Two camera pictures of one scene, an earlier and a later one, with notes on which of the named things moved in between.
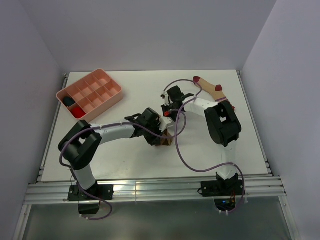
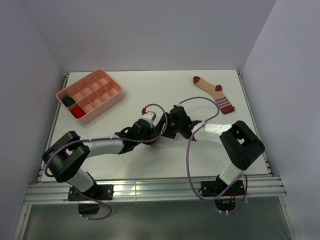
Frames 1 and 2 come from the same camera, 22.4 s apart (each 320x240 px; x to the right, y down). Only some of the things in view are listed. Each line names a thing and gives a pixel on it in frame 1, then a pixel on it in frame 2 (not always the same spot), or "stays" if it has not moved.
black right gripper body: (172, 110) to (172, 128)
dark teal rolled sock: (68, 101) stays
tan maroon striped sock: (215, 91) stays
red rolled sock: (78, 112) stays
